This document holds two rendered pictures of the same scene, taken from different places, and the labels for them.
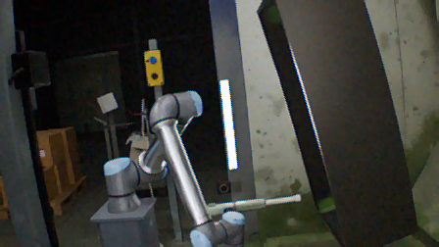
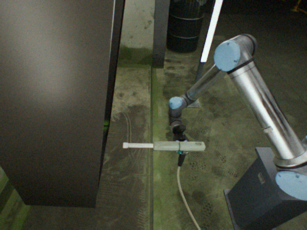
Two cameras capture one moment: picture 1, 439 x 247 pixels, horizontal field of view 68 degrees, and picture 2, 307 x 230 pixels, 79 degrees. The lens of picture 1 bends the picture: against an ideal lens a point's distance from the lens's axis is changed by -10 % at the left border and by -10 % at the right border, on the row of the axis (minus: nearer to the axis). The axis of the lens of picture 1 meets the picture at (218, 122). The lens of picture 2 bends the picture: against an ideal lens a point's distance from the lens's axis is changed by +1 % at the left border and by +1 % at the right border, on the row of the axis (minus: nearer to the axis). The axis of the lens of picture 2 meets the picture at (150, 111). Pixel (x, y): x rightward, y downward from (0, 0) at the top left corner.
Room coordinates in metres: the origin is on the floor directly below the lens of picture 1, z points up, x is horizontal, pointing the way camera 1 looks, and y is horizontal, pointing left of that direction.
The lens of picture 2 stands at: (2.35, -0.27, 1.56)
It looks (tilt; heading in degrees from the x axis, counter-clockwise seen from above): 45 degrees down; 175
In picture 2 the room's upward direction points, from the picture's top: 2 degrees clockwise
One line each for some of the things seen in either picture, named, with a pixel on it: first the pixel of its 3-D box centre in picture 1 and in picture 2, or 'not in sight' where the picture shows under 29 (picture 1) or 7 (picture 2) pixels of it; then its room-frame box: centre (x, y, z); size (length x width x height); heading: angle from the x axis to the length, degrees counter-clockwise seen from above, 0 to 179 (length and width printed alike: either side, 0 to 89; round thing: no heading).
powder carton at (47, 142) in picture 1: (47, 148); not in sight; (4.23, 2.16, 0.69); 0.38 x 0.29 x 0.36; 179
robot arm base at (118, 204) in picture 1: (122, 199); not in sight; (1.90, 0.58, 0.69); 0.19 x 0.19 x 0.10
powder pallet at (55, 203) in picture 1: (47, 195); not in sight; (4.26, 2.29, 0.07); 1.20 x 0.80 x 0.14; 4
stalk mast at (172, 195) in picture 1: (166, 145); not in sight; (2.78, 0.42, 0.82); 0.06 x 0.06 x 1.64; 87
